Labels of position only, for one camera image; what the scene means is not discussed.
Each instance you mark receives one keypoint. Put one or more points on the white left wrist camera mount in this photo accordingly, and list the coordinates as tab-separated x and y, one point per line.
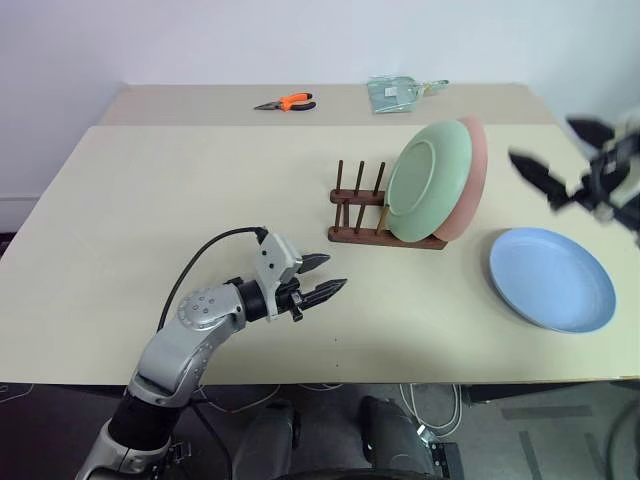
272	257

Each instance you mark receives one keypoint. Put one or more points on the clear plastic bag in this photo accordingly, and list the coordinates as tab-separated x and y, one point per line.
391	95

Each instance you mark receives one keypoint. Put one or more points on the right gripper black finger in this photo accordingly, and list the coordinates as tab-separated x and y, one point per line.
590	131
537	175

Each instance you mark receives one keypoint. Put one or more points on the wooden dish rack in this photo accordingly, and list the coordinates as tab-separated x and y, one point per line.
360	236

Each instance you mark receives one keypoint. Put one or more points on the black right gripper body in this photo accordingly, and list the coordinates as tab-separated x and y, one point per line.
602	182

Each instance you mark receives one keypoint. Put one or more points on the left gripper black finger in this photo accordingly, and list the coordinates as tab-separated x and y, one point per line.
322	292
314	263

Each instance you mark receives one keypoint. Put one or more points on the blue plate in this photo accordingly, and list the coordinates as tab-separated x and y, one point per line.
550	280

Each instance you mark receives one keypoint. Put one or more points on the black floor power box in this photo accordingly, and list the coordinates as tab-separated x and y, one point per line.
445	452

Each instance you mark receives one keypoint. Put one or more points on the pink plate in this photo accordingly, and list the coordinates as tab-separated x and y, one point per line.
474	197

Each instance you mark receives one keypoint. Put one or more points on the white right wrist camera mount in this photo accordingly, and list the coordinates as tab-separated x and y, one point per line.
627	125

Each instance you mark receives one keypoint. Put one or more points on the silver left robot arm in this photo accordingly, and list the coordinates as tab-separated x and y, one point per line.
170	350

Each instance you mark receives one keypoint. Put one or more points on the green plate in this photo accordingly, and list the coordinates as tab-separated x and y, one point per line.
425	185

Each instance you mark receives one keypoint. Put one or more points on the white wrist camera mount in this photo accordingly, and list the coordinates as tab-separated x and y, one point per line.
272	257
627	125

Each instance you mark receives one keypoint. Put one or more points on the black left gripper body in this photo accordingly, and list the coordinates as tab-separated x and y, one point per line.
292	298

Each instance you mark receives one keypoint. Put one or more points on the dark rounded robot leg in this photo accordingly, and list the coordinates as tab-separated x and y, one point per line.
265	445
392	440

